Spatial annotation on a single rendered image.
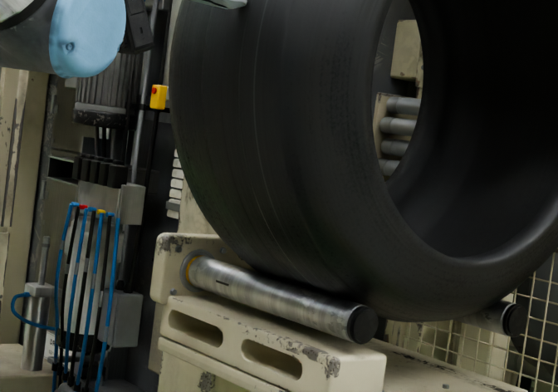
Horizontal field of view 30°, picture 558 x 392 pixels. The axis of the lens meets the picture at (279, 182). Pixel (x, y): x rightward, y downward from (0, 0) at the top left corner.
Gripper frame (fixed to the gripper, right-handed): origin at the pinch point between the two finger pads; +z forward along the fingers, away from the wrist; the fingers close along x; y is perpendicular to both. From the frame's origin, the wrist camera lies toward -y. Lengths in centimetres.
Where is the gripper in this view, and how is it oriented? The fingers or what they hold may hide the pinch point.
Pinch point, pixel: (234, 6)
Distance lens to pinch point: 117.4
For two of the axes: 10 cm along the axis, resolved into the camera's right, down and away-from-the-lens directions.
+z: 7.5, 1.9, 6.3
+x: -6.2, -1.2, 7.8
